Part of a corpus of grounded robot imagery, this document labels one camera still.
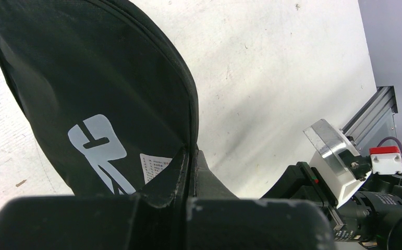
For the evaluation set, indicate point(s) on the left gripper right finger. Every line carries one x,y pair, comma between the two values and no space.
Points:
217,219

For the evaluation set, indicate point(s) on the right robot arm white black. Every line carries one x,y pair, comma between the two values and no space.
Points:
371,219

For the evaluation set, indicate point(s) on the black racket bag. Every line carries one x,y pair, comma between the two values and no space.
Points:
101,86

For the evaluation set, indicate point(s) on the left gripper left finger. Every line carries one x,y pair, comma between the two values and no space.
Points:
151,218

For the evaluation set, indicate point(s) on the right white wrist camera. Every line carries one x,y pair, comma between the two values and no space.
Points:
340,165

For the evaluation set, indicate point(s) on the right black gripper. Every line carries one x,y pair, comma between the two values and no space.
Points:
300,181

